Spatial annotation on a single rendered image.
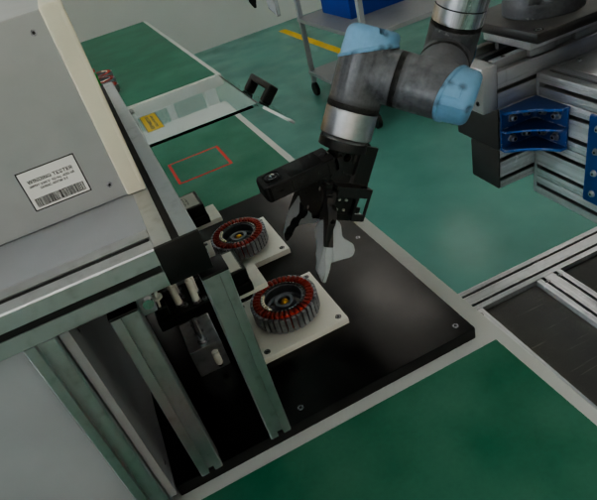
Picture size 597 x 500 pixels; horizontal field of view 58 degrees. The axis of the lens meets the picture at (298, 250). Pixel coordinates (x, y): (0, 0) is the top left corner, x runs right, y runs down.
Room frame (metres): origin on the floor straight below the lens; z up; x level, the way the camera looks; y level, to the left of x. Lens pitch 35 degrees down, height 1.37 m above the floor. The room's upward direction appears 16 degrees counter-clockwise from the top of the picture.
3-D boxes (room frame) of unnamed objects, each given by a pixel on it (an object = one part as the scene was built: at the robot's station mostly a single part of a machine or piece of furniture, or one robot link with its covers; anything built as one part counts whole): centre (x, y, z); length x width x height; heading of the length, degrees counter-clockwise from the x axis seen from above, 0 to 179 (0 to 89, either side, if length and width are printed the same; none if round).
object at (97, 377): (0.73, 0.32, 0.92); 0.66 x 0.01 x 0.30; 15
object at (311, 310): (0.68, 0.05, 0.80); 0.11 x 0.11 x 0.04
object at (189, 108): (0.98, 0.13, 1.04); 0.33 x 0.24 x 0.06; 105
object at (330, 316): (0.68, 0.05, 0.78); 0.15 x 0.15 x 0.01; 15
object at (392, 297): (0.80, 0.09, 0.76); 0.64 x 0.47 x 0.02; 15
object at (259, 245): (0.92, 0.11, 0.80); 0.11 x 0.11 x 0.04
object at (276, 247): (0.92, 0.11, 0.78); 0.15 x 0.15 x 0.01; 15
